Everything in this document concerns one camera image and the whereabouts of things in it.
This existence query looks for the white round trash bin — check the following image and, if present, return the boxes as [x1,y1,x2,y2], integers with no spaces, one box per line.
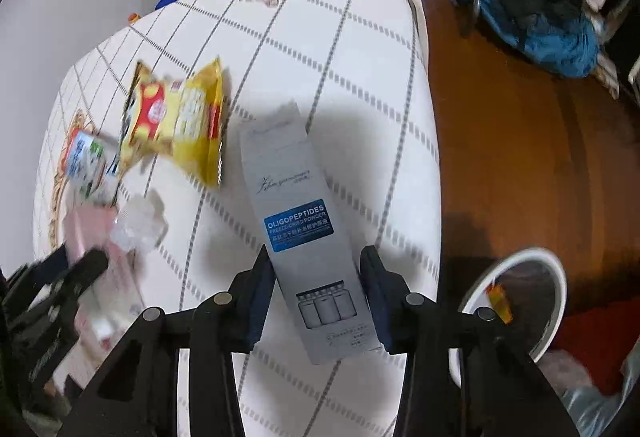
[440,247,568,362]

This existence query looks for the light blue bedding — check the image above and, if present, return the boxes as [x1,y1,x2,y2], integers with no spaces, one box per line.
[538,344,639,436]

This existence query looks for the red blanket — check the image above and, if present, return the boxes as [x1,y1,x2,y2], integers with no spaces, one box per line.
[544,297,640,396]

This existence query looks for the yellow snack bag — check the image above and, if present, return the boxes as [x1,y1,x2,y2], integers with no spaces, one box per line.
[119,59,224,188]

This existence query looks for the blue black clothes pile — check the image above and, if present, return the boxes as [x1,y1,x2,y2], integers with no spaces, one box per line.
[452,0,599,78]

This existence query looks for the white checked tablecloth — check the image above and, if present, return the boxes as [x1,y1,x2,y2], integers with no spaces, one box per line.
[31,0,444,437]

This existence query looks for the white crumpled plastic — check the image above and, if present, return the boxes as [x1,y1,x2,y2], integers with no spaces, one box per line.
[110,190,168,254]

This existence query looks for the blue white milk carton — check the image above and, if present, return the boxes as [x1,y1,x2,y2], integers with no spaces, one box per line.
[63,128,119,207]

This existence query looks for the yellow packet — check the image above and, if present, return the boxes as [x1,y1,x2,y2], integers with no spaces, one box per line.
[486,284,513,324]

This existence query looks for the grey oligopeptides box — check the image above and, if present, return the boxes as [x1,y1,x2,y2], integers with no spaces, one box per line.
[240,102,378,365]

